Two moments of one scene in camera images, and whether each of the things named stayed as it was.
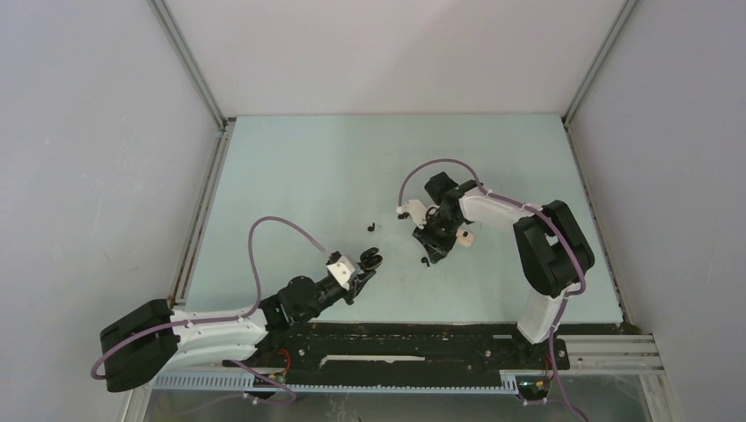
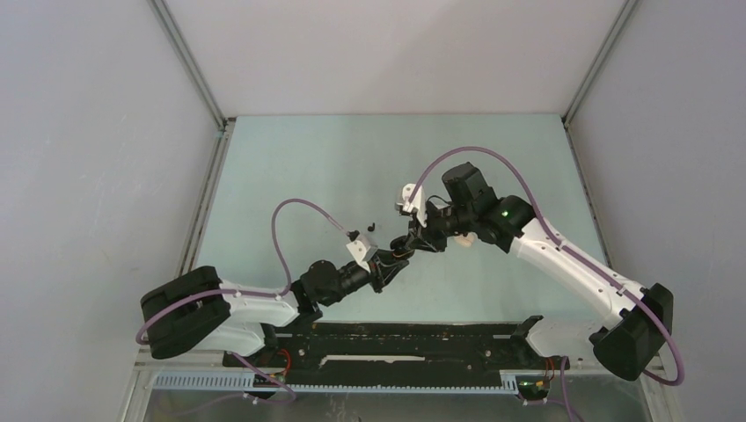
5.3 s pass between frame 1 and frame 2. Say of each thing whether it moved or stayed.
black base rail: stayed
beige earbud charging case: stayed
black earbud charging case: moved
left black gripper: moved
